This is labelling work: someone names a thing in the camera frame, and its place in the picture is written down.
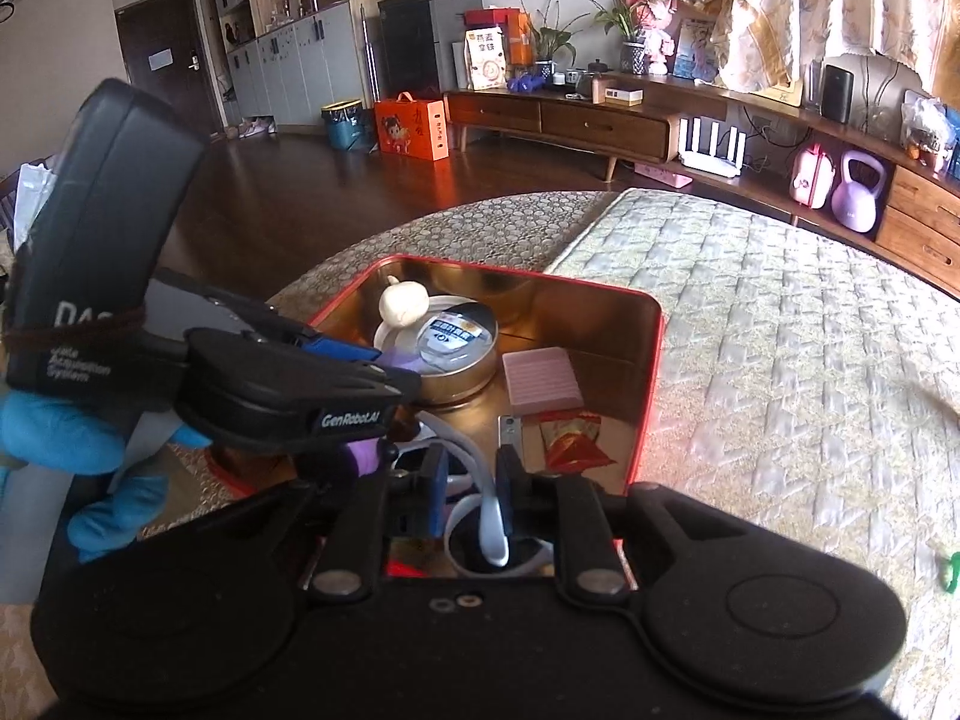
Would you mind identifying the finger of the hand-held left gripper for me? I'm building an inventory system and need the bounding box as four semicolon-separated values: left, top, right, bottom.
330;360;423;412
217;298;385;365

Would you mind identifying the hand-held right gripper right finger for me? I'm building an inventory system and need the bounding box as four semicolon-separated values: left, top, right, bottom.
495;444;702;608

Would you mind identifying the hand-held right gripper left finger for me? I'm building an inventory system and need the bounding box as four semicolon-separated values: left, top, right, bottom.
250;442;451;605

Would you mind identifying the white flexible band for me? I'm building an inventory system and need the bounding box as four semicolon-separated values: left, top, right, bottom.
416;411;556;578

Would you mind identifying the garlic bulb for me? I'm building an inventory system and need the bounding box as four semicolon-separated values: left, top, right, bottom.
379;277;431;329

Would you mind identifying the red candy packet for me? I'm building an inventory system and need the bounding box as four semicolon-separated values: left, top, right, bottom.
538;411;617;473

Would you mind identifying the red tin box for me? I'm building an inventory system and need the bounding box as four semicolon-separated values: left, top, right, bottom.
206;255;667;578

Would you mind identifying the person's left hand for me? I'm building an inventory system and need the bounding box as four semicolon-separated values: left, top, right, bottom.
0;390;172;563

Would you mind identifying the metal nail clipper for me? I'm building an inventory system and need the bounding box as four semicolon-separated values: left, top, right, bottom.
496;414;526;470

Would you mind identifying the round metal tin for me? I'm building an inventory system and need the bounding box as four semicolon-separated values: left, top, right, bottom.
373;294;500;404

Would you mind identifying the white plastic bag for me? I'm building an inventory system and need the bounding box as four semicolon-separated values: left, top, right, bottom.
11;161;57;248

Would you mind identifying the blue label clear case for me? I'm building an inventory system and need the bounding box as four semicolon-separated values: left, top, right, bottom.
418;311;485;374

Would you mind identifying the pink ribbed box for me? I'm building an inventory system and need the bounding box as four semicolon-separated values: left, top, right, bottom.
501;346;584;417

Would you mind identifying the circle patterned bed cover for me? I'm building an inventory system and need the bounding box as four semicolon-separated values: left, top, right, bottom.
0;191;610;720

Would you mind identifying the dark wooden door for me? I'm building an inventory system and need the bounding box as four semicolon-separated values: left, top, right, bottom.
112;0;226;140

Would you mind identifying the blue trash bin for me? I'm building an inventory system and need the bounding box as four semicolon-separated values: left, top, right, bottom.
321;97;374;152

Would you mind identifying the orange gift box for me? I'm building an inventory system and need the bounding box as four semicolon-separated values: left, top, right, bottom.
373;91;451;162

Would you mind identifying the grey cabinet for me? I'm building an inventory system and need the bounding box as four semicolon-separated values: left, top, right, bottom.
225;0;376;128

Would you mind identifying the dark refrigerator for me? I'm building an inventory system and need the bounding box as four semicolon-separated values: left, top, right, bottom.
377;0;485;102

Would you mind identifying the oat cereal bag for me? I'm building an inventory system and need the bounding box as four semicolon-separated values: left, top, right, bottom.
463;26;509;91

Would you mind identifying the wooden tv cabinet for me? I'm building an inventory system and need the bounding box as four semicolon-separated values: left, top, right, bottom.
442;71;960;297

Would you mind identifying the pink power strip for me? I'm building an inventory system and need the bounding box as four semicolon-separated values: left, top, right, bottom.
634;161;695;190

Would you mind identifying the orange carton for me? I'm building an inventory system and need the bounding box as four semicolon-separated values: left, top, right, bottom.
504;9;535;68

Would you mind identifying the potted plant small pot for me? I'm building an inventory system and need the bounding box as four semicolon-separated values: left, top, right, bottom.
521;0;593;87

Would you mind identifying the red flat box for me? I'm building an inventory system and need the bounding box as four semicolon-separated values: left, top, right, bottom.
463;7;522;31

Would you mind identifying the beige small box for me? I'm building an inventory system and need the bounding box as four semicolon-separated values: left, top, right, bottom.
592;79;644;107

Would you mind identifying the white router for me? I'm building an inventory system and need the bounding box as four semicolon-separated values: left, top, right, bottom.
679;116;749;179

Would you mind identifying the potted plant patterned pot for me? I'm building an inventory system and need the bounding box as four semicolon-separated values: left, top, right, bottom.
585;0;650;76

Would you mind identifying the pink doll figure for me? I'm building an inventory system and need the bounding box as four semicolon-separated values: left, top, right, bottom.
626;0;695;77

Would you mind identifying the purple kettlebell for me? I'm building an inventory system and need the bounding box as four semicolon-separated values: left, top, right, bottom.
830;150;888;233

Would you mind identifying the black speaker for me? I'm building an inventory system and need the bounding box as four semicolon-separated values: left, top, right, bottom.
821;64;856;125

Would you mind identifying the clear plastic bag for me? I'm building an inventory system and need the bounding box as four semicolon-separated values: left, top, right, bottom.
900;90;960;177

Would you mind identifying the floral curtain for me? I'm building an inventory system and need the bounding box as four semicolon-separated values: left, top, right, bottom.
701;0;960;95

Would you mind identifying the picture frame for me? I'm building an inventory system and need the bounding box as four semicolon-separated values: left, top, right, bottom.
671;11;721;83

